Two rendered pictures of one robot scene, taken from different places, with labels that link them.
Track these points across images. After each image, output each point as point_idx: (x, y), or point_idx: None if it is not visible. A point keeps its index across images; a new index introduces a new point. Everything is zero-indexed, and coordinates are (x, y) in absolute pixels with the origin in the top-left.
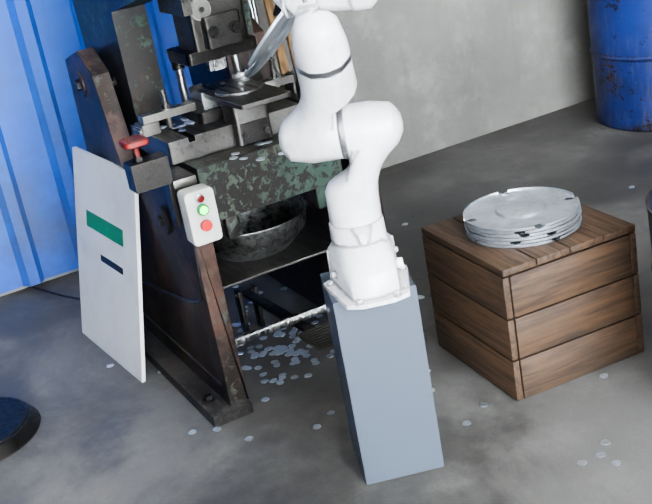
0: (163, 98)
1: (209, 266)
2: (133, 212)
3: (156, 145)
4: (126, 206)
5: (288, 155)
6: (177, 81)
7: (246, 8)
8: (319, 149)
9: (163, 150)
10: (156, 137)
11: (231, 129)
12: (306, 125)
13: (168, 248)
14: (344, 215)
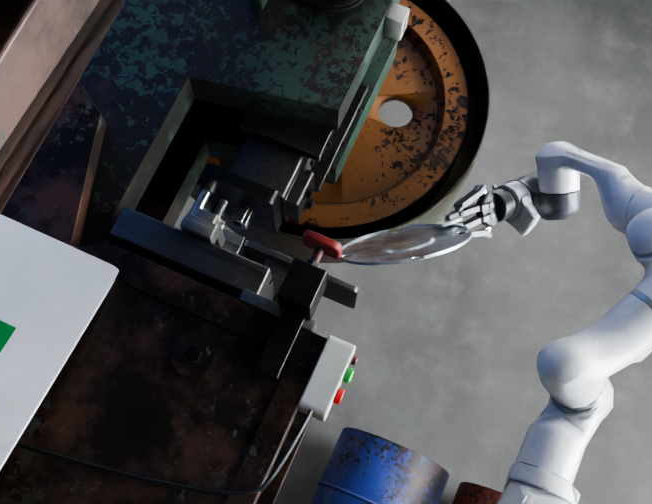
0: (222, 212)
1: (279, 449)
2: (83, 315)
3: (218, 258)
4: (59, 300)
5: (573, 376)
6: (198, 203)
7: (195, 182)
8: (594, 387)
9: (241, 271)
10: (227, 250)
11: (272, 299)
12: (611, 359)
13: (146, 394)
14: (571, 465)
